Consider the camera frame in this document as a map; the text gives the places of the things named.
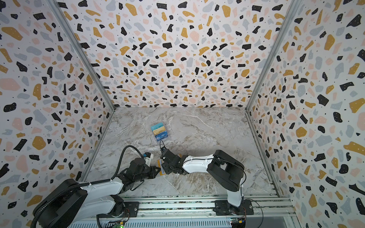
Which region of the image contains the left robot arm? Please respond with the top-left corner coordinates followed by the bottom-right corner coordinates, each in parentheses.
top-left (30, 157), bottom-right (161, 228)

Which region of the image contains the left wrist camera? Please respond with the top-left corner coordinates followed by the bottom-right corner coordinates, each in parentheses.
top-left (143, 152), bottom-right (154, 166)

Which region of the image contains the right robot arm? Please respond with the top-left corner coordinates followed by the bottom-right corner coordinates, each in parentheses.
top-left (160, 146), bottom-right (247, 208)

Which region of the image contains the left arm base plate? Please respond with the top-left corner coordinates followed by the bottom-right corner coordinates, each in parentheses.
top-left (99, 201), bottom-right (140, 219)

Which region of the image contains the white ventilation grille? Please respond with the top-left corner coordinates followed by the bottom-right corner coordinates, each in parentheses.
top-left (68, 218), bottom-right (233, 228)

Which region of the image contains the black corrugated cable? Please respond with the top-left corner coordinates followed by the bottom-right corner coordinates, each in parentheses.
top-left (29, 145), bottom-right (144, 228)

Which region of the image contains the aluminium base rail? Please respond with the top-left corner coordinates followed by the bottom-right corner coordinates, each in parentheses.
top-left (68, 195), bottom-right (297, 226)

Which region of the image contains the yellow card holder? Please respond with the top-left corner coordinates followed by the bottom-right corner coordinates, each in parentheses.
top-left (157, 159), bottom-right (166, 176)

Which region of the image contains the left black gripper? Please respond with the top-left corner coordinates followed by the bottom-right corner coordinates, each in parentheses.
top-left (135, 165), bottom-right (162, 183)

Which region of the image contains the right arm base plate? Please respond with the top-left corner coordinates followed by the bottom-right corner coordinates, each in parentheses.
top-left (213, 199), bottom-right (254, 216)

